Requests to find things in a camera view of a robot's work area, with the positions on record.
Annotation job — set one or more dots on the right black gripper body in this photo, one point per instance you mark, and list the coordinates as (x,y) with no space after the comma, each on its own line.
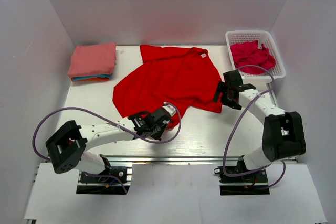
(231,103)

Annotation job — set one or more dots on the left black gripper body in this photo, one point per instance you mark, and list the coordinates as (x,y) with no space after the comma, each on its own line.
(155,129)

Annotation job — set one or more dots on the red t shirt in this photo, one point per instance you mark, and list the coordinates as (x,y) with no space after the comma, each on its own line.
(184,77)

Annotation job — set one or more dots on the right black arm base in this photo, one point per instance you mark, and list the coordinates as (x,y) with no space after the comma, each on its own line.
(242,185)

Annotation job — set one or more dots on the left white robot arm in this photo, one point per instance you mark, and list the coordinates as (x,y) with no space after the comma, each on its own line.
(69,146)

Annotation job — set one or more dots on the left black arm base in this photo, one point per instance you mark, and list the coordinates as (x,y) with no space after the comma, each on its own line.
(111,181)

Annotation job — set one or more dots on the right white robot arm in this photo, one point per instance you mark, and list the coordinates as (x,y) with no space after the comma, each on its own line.
(283,134)

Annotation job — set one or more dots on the crumpled magenta t shirt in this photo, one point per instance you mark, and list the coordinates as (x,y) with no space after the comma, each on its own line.
(249,53)

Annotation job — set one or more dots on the white plastic basket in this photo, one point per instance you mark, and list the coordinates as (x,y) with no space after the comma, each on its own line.
(265,38)

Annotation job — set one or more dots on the folded orange t shirt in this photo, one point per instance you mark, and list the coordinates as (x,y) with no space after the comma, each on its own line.
(96,79)

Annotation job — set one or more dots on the folded pink t shirt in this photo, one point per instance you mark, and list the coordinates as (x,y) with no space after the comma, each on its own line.
(93,60)

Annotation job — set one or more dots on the folded teal t shirt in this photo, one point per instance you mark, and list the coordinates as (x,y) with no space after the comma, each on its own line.
(101,77)

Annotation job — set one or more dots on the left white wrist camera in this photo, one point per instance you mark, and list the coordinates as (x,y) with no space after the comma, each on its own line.
(169,108)

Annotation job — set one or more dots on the aluminium table rail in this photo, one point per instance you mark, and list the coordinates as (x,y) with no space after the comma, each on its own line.
(184,160)

